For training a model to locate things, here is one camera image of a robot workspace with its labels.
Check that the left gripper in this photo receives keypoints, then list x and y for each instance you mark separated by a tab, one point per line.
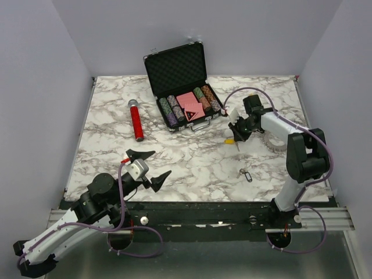
157	181

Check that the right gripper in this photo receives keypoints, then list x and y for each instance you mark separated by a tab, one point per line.
237	133

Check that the key with yellow tag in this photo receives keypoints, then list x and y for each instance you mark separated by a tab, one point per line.
231	141

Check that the metal disc with keyrings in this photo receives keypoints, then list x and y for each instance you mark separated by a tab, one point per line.
273	143

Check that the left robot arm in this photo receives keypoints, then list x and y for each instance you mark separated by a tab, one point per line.
101	209

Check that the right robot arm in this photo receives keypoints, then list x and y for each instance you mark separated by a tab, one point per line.
308	161

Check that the key with black tag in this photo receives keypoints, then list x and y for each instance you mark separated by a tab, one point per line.
243	172

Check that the red microphone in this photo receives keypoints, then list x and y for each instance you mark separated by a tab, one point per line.
136	120

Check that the all in triangle button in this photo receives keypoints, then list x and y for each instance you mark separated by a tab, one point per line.
189	115

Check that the pink playing cards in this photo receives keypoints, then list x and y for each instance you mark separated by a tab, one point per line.
188	101

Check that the black poker chip case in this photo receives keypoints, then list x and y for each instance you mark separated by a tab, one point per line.
178	71

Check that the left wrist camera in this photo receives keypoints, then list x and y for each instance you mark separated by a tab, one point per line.
137	169

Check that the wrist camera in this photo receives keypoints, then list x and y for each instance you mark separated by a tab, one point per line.
137	169
232	114

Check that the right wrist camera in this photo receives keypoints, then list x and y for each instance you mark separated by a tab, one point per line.
232	114

